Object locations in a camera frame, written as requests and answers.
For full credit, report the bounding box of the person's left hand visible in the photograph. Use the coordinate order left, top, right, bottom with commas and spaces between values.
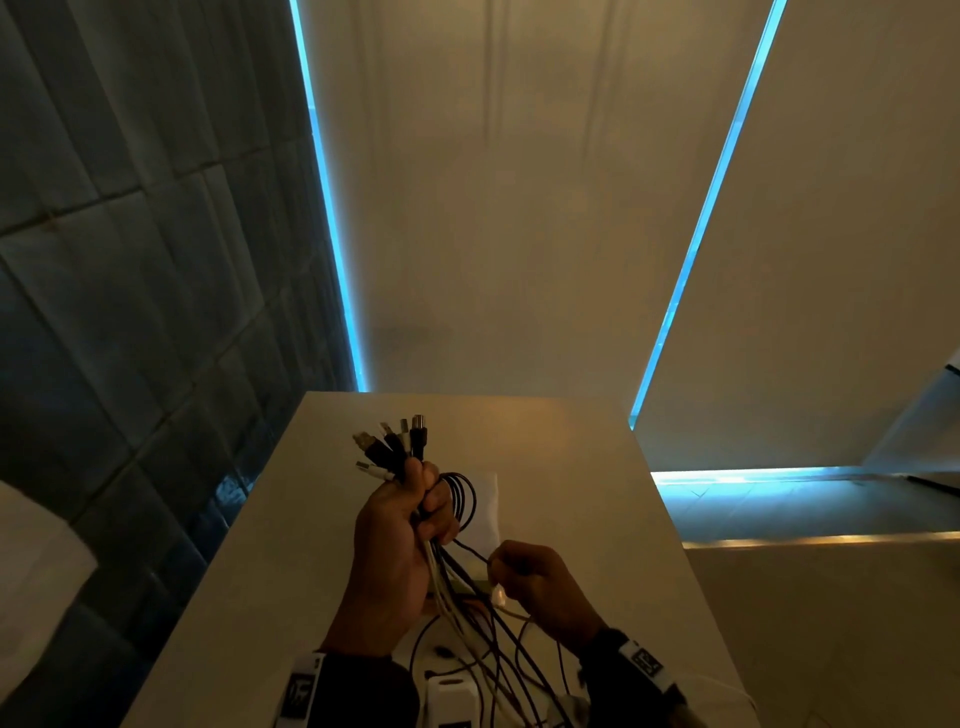
322, 457, 461, 658

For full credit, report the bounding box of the tangle of cables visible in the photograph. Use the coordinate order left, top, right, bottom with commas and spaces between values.
408, 554, 594, 728

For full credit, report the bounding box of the person's right hand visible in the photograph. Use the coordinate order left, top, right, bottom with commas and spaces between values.
487, 539, 607, 654

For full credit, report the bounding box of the white pillow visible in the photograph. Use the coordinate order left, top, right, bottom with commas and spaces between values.
0, 479, 99, 680

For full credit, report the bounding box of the window sill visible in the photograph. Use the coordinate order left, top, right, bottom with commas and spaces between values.
650, 466, 960, 550

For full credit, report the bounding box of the white table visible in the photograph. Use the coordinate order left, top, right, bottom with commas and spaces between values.
123, 392, 763, 728

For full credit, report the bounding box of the white plastic pouch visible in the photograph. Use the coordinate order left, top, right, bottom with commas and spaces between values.
457, 472, 502, 601

